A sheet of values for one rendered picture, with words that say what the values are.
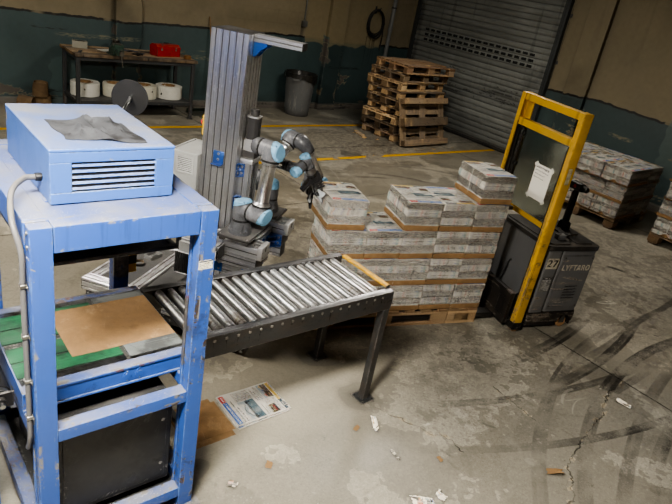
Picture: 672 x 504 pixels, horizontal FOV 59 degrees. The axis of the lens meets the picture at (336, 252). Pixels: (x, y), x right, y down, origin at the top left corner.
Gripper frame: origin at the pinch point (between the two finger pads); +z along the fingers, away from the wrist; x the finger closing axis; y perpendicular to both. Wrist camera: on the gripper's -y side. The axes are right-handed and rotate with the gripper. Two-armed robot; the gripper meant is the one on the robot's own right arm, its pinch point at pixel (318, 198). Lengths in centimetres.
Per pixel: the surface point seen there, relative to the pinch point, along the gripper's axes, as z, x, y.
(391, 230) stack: 40, -17, 39
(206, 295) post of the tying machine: -68, -161, -83
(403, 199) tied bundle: 27, -7, 58
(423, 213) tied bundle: 39, -18, 66
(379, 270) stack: 67, -19, 21
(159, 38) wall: -32, 652, -37
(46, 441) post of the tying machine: -53, -180, -159
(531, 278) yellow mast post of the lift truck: 129, -37, 132
